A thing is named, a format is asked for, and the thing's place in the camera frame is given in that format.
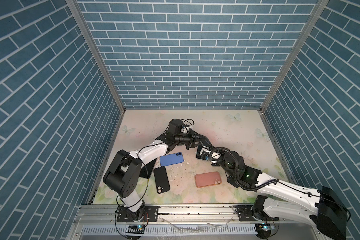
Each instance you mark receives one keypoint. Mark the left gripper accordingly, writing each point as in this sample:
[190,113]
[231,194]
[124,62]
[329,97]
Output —
[192,138]

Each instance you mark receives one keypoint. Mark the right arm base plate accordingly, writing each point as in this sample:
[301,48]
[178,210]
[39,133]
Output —
[245,214]

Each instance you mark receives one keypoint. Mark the blue phone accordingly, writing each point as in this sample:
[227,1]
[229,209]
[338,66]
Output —
[171,159]

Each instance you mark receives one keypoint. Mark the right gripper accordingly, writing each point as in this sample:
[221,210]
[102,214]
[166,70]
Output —
[224,152]

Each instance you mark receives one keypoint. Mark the black phone purple edge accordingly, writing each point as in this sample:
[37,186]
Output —
[203,153]

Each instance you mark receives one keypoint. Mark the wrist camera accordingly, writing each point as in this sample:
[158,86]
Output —
[214,157]
[180,126]

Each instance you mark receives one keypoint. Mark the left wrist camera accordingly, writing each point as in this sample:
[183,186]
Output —
[180,126]

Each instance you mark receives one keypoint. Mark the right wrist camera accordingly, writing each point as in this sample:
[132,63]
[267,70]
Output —
[214,157]

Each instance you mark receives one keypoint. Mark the pink phone case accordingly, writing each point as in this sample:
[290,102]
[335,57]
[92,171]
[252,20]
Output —
[208,179]

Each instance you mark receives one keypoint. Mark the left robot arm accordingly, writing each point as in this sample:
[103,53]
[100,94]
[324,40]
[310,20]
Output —
[124,171]

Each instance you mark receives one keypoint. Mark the aluminium front rail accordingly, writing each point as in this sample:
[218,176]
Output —
[202,213]

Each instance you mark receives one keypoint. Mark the black phone case left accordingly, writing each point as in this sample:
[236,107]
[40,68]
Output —
[161,180]

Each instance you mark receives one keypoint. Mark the white slotted cable duct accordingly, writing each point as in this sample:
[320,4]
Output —
[169,230]

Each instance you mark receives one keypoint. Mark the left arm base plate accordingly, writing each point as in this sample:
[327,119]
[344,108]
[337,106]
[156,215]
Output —
[124,215]

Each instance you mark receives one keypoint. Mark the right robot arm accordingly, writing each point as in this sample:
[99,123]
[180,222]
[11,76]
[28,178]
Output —
[322,209]

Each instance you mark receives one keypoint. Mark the black phone far left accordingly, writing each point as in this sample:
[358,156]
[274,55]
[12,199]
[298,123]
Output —
[147,169]

